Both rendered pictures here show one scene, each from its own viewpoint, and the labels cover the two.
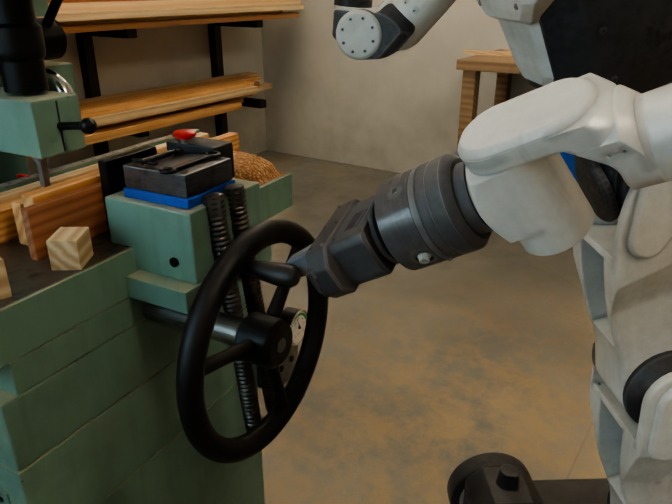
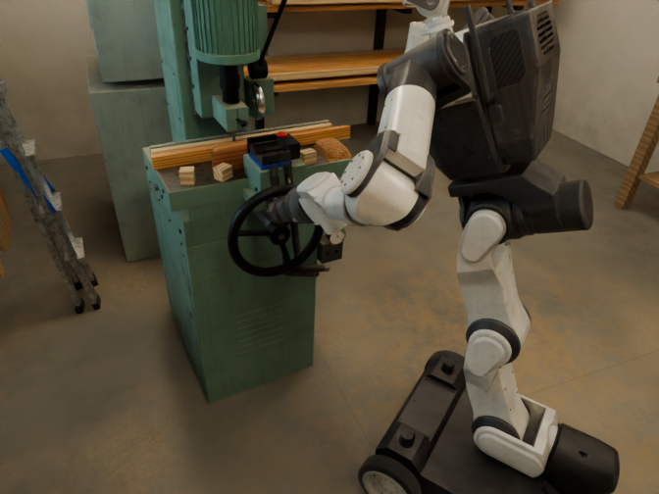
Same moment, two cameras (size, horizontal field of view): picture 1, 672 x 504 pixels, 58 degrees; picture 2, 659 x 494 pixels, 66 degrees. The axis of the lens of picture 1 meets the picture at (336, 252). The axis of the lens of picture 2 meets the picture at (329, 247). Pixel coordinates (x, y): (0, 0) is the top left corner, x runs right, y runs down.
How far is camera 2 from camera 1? 0.82 m
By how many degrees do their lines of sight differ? 30
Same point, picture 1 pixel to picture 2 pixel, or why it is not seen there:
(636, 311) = (475, 289)
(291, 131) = not seen: hidden behind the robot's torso
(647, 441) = (468, 361)
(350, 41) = not seen: hidden behind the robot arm
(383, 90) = (613, 80)
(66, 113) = (241, 114)
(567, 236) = (329, 228)
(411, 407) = (457, 317)
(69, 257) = (219, 175)
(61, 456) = (204, 248)
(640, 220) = (466, 240)
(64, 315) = (212, 197)
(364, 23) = not seen: hidden behind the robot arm
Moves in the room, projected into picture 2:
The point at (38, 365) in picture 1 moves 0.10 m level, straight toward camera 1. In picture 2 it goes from (199, 212) to (188, 230)
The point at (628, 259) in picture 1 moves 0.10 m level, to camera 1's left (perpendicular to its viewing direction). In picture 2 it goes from (462, 259) to (426, 245)
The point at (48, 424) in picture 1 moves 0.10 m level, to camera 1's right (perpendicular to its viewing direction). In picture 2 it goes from (200, 234) to (225, 246)
